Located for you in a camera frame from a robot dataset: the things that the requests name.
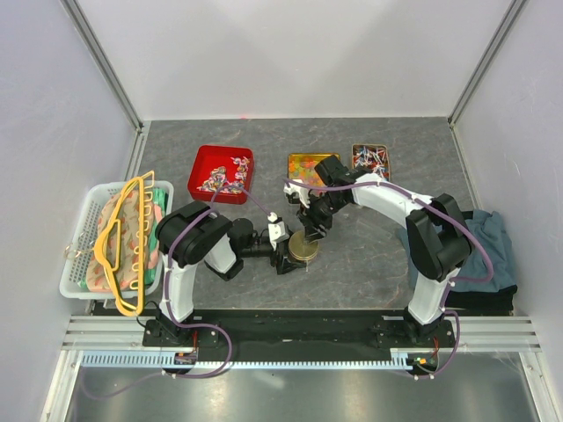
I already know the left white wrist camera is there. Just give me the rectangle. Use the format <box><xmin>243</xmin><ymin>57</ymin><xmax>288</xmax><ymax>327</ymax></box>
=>
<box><xmin>267</xmin><ymin>212</ymin><xmax>291</xmax><ymax>251</ymax></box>

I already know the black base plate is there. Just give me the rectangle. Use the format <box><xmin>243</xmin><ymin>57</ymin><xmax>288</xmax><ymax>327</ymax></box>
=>
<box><xmin>143</xmin><ymin>309</ymin><xmax>455</xmax><ymax>361</ymax></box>

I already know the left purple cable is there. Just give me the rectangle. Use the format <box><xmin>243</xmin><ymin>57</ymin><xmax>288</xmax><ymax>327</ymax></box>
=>
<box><xmin>78</xmin><ymin>184</ymin><xmax>276</xmax><ymax>400</ymax></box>

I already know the round wooden jar lid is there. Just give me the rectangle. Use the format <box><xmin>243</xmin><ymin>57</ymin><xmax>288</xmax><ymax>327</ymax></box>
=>
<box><xmin>289</xmin><ymin>230</ymin><xmax>319</xmax><ymax>256</ymax></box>

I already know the aluminium frame rail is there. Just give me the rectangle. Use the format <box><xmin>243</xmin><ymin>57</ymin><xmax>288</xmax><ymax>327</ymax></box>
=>
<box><xmin>62</xmin><ymin>316</ymin><xmax>541</xmax><ymax>353</ymax></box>

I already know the patterned pink cloth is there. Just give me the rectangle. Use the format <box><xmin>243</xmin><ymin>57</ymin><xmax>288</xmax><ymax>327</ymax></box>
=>
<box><xmin>80</xmin><ymin>188</ymin><xmax>167</xmax><ymax>293</ymax></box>

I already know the red candy tray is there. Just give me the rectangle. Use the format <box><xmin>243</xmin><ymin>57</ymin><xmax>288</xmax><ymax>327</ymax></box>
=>
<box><xmin>186</xmin><ymin>144</ymin><xmax>254</xmax><ymax>205</ymax></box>

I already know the gold lollipop tin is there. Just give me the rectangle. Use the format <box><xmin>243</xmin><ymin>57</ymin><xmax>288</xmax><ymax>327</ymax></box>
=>
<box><xmin>352</xmin><ymin>144</ymin><xmax>391</xmax><ymax>181</ymax></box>

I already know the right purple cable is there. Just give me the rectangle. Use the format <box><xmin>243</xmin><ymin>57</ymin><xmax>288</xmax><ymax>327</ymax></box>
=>
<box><xmin>283</xmin><ymin>178</ymin><xmax>494</xmax><ymax>382</ymax></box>

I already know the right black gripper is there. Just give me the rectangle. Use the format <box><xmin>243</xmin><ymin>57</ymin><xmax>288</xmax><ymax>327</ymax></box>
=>
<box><xmin>296</xmin><ymin>190</ymin><xmax>347</xmax><ymax>245</ymax></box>

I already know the purple cable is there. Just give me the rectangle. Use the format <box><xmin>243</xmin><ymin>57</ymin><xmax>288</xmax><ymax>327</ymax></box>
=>
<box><xmin>78</xmin><ymin>184</ymin><xmax>276</xmax><ymax>400</ymax></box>
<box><xmin>283</xmin><ymin>178</ymin><xmax>494</xmax><ymax>382</ymax></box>

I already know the white plastic basket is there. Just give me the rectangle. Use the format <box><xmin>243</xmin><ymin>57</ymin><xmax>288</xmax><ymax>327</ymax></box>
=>
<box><xmin>59</xmin><ymin>180</ymin><xmax>174</xmax><ymax>300</ymax></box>

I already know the yellow clothes hanger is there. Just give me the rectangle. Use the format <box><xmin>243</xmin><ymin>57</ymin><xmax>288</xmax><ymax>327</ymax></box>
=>
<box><xmin>93</xmin><ymin>171</ymin><xmax>155</xmax><ymax>317</ymax></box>

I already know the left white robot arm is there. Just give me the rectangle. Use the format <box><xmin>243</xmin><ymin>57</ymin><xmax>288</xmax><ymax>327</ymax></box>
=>
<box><xmin>156</xmin><ymin>201</ymin><xmax>307</xmax><ymax>346</ymax></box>

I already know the grey slotted cable duct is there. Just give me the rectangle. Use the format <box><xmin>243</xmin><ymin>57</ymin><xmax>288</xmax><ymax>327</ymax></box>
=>
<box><xmin>81</xmin><ymin>351</ymin><xmax>413</xmax><ymax>371</ymax></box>

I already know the clear glass jar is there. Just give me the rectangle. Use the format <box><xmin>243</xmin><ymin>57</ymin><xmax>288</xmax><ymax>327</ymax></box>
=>
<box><xmin>289</xmin><ymin>253</ymin><xmax>318</xmax><ymax>269</ymax></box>

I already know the folded blue-grey cloth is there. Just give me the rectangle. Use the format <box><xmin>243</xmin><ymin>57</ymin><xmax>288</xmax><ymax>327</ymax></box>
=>
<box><xmin>396</xmin><ymin>209</ymin><xmax>516</xmax><ymax>293</ymax></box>

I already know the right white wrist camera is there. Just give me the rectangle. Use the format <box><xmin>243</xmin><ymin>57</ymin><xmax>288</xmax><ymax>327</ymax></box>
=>
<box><xmin>283</xmin><ymin>179</ymin><xmax>318</xmax><ymax>208</ymax></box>

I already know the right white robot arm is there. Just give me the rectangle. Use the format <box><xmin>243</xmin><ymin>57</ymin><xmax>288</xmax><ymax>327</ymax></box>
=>
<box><xmin>284</xmin><ymin>155</ymin><xmax>473</xmax><ymax>346</ymax></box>

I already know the gold gummy tin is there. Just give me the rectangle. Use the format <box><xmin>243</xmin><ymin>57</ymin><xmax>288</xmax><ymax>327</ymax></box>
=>
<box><xmin>288</xmin><ymin>153</ymin><xmax>332</xmax><ymax>194</ymax></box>

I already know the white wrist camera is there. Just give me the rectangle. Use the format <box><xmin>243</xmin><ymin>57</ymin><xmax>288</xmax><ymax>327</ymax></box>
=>
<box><xmin>283</xmin><ymin>179</ymin><xmax>318</xmax><ymax>208</ymax></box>
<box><xmin>267</xmin><ymin>212</ymin><xmax>291</xmax><ymax>251</ymax></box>

